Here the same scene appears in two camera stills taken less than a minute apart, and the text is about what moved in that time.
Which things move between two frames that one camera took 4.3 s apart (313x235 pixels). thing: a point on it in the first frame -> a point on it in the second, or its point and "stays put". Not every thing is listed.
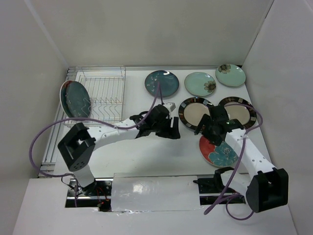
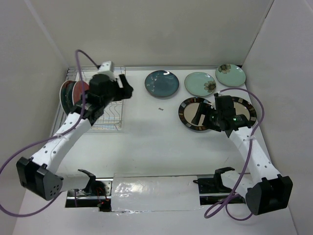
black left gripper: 171,132 -> 127,88
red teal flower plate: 224,155 -> 77,91
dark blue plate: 168,81 stays put
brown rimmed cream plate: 191,110 stays put
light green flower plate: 230,75 stays put
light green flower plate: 200,83 stays put
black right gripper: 218,117 -> 206,117
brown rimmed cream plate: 241,109 stays put
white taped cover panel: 131,192 stays put
